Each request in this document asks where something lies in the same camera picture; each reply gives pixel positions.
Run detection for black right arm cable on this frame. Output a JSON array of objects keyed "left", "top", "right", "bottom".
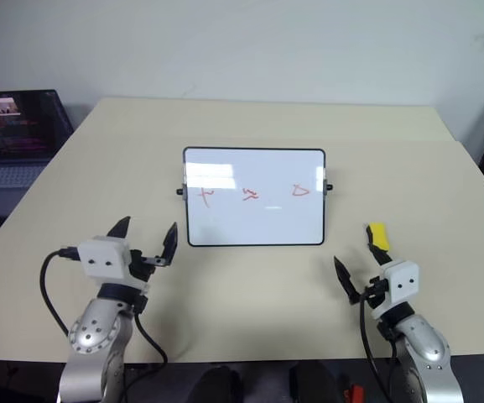
[{"left": 359, "top": 281, "right": 388, "bottom": 403}]

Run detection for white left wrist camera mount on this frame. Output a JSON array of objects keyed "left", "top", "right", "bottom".
[{"left": 76, "top": 235, "right": 151, "bottom": 292}]

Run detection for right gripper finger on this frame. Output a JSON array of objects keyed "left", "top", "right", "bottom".
[
  {"left": 370, "top": 246, "right": 395, "bottom": 267},
  {"left": 333, "top": 255, "right": 367, "bottom": 306}
]

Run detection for small black-framed whiteboard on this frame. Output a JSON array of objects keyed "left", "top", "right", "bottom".
[{"left": 175, "top": 146, "right": 334, "bottom": 248}]

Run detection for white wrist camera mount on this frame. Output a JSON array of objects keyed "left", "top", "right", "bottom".
[
  {"left": 370, "top": 259, "right": 420, "bottom": 321},
  {"left": 76, "top": 235, "right": 151, "bottom": 292}
]

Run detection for open dark laptop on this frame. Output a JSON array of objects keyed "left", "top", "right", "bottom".
[{"left": 0, "top": 88, "right": 75, "bottom": 218}]

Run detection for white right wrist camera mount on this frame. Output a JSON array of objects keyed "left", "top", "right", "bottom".
[{"left": 370, "top": 259, "right": 420, "bottom": 321}]

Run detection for yellow and black eraser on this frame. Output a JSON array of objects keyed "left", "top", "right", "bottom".
[{"left": 365, "top": 222, "right": 391, "bottom": 254}]

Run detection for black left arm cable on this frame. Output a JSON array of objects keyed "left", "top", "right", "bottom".
[{"left": 39, "top": 247, "right": 169, "bottom": 403}]

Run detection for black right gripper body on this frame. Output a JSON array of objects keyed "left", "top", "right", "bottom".
[{"left": 361, "top": 275, "right": 389, "bottom": 310}]

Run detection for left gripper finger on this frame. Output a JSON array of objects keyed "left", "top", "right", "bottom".
[
  {"left": 107, "top": 216, "right": 133, "bottom": 243},
  {"left": 157, "top": 222, "right": 179, "bottom": 268}
]

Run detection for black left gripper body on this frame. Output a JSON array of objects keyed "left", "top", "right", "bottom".
[{"left": 129, "top": 249, "right": 159, "bottom": 285}]

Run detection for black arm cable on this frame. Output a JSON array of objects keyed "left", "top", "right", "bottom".
[
  {"left": 39, "top": 247, "right": 169, "bottom": 403},
  {"left": 359, "top": 281, "right": 388, "bottom": 403}
]

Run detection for small red object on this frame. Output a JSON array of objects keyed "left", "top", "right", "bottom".
[{"left": 344, "top": 384, "right": 365, "bottom": 403}]

